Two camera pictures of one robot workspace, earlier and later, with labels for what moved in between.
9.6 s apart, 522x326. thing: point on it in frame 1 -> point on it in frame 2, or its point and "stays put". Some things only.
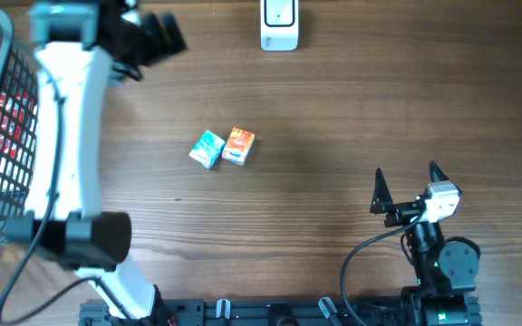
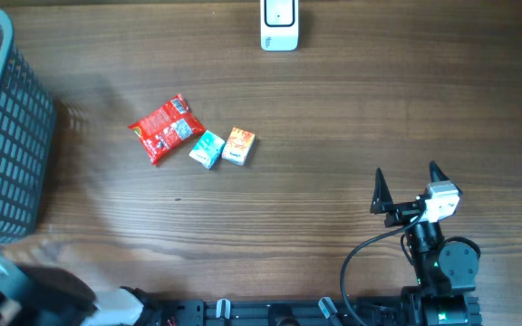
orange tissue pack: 237,146 stays put
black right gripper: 383,202 stays put
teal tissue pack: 207,149 stays put
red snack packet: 2,120 -> 168,128
